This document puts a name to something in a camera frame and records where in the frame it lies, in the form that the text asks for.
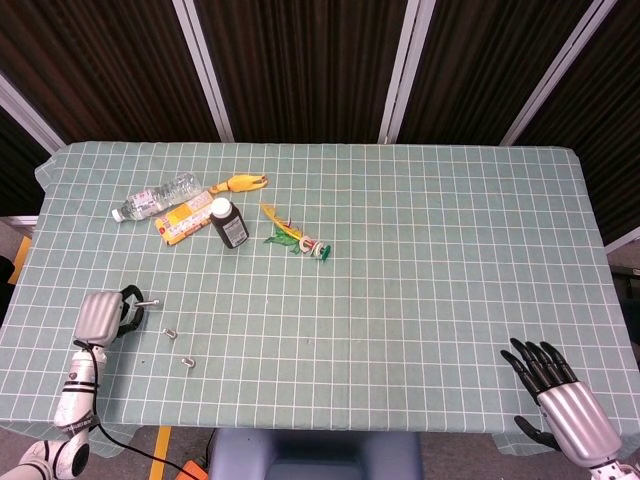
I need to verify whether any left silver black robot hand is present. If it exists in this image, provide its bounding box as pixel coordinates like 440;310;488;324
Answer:
73;284;146;349

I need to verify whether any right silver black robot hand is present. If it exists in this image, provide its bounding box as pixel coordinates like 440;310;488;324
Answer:
500;337;623;469

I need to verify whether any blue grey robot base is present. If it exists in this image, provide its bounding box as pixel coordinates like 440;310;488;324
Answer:
207;428;424;480

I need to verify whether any yellow flat board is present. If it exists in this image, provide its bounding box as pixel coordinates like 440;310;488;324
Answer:
7;235;34;286

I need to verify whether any yellow snack package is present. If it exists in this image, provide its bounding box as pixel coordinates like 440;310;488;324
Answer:
154;188;215;246

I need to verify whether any clear plastic water bottle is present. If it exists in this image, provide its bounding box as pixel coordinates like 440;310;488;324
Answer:
110;172;204;223

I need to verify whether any black equipment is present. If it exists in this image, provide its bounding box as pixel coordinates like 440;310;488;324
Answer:
612;267;640;301

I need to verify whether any dark brown bottle white cap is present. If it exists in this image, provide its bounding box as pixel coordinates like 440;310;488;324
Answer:
208;197;250;250

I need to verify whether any orange box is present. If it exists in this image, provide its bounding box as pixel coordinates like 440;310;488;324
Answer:
177;459;209;480

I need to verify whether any yellow rubber chicken toy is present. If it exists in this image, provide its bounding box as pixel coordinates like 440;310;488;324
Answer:
208;172;269;196

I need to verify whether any green checked tablecloth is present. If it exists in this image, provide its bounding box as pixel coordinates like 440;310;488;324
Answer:
0;141;640;459

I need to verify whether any feather shuttlecock toy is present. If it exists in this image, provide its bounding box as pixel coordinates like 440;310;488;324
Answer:
259;202;333;262

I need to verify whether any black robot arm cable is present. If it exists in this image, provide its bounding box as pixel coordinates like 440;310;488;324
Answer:
73;339;206;480

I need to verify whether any white partition post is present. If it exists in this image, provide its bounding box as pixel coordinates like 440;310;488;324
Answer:
378;0;425;145
0;74;66;154
172;0;235;143
499;0;621;147

